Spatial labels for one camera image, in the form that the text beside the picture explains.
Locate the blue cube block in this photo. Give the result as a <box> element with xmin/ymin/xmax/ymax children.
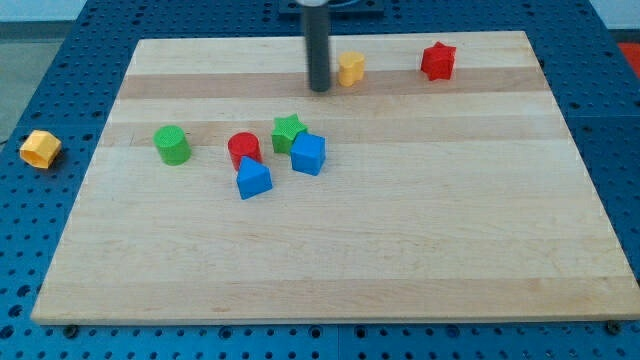
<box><xmin>290</xmin><ymin>133</ymin><xmax>326</xmax><ymax>176</ymax></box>

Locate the green star block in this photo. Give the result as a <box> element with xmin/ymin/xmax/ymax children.
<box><xmin>271</xmin><ymin>114</ymin><xmax>308</xmax><ymax>155</ymax></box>

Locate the blue triangle block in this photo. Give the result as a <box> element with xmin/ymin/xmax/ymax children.
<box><xmin>236</xmin><ymin>156</ymin><xmax>273</xmax><ymax>200</ymax></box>

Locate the red cylinder block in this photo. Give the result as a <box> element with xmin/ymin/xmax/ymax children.
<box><xmin>227</xmin><ymin>132</ymin><xmax>263</xmax><ymax>171</ymax></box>

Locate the wooden board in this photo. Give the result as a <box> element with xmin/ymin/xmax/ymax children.
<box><xmin>32</xmin><ymin>31</ymin><xmax>639</xmax><ymax>326</ymax></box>

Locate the yellow heart block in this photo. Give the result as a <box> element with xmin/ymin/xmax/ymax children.
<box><xmin>338</xmin><ymin>51</ymin><xmax>366</xmax><ymax>87</ymax></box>

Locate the green cylinder block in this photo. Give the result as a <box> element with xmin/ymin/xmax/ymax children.
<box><xmin>153</xmin><ymin>125</ymin><xmax>191</xmax><ymax>166</ymax></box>

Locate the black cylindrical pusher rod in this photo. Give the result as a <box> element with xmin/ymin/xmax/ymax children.
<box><xmin>298</xmin><ymin>0</ymin><xmax>331</xmax><ymax>92</ymax></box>

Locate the red star block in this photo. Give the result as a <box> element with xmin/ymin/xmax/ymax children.
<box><xmin>420</xmin><ymin>42</ymin><xmax>457</xmax><ymax>81</ymax></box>

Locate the yellow hexagon block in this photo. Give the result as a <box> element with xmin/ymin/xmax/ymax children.
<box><xmin>19</xmin><ymin>130</ymin><xmax>62</xmax><ymax>169</ymax></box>

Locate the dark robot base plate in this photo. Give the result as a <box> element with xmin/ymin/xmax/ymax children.
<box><xmin>276</xmin><ymin>0</ymin><xmax>386</xmax><ymax>15</ymax></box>

